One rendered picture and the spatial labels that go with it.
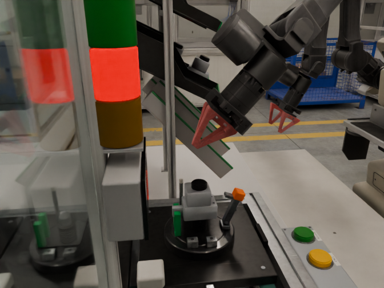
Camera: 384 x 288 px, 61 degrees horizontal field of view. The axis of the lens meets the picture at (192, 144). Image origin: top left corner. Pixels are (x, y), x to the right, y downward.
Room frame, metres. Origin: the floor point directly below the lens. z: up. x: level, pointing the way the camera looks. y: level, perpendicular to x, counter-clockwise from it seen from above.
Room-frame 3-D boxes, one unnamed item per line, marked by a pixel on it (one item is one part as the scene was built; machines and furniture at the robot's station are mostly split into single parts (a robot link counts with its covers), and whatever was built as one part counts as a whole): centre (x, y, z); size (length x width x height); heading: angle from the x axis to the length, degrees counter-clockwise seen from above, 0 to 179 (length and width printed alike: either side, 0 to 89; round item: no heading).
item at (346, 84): (5.11, -1.93, 0.49); 1.26 x 0.87 x 0.98; 99
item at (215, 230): (0.54, -0.01, 0.98); 0.14 x 0.14 x 0.02
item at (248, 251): (0.54, -0.01, 0.96); 0.24 x 0.24 x 0.02; 7
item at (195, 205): (0.53, 0.00, 1.06); 0.08 x 0.04 x 0.07; 98
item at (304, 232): (0.55, -0.23, 0.96); 0.04 x 0.04 x 0.02
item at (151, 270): (0.43, 0.07, 0.97); 0.05 x 0.05 x 0.04; 7
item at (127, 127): (0.33, 0.08, 1.28); 0.05 x 0.05 x 0.05
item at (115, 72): (0.33, 0.08, 1.33); 0.05 x 0.05 x 0.05
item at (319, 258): (0.48, -0.24, 0.96); 0.04 x 0.04 x 0.02
